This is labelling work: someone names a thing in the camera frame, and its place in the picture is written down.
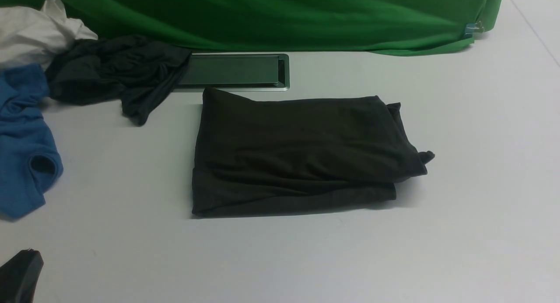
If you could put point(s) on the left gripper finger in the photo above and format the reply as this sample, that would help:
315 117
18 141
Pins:
19 277

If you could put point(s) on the gray long sleeve shirt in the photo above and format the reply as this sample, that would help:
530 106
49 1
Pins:
255 158

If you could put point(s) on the blue t-shirt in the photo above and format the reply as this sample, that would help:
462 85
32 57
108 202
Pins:
29 160

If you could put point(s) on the dark teal crumpled garment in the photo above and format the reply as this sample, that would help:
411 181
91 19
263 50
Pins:
138 71

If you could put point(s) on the white crumpled garment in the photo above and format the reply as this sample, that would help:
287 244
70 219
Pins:
29 36

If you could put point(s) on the green backdrop cloth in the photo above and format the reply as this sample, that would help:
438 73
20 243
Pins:
404 28

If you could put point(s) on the blue binder clip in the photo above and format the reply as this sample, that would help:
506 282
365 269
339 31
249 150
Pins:
472 29

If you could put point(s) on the metal table cable hatch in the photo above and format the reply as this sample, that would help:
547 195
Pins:
237 72

